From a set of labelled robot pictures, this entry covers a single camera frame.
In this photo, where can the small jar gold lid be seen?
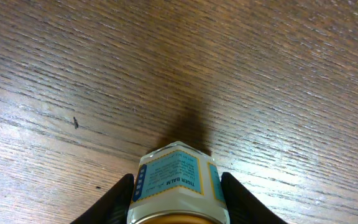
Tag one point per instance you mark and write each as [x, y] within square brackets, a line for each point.
[177, 184]

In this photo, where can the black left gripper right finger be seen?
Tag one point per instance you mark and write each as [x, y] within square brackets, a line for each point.
[243, 206]

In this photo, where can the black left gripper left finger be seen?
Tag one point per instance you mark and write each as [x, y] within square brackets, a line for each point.
[112, 207]

